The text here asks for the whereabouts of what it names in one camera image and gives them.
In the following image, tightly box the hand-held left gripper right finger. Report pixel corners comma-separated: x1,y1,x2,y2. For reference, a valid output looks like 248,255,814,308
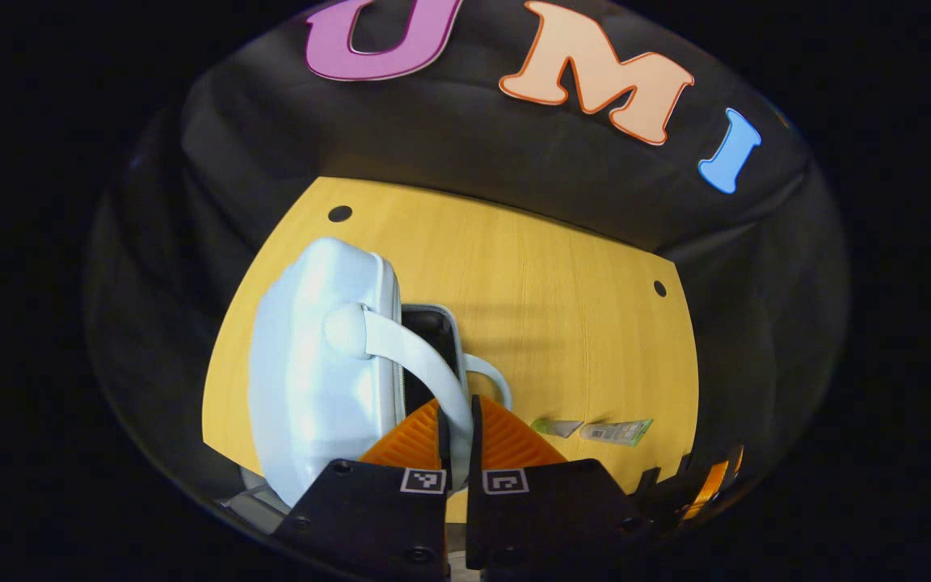
465,394,657,577

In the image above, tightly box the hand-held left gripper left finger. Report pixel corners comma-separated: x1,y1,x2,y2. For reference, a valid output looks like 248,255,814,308
272,396,454,580

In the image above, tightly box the silver tube green cap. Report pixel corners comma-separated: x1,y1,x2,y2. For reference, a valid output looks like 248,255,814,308
530,418,586,440

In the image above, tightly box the green printed tube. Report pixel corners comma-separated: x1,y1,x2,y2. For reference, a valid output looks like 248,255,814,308
579,418,655,448

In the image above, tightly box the light blue suitcase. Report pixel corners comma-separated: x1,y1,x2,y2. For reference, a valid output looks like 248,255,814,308
247,237,515,510

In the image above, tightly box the black backdrop cloth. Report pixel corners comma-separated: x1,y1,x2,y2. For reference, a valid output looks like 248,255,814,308
82,0,850,534

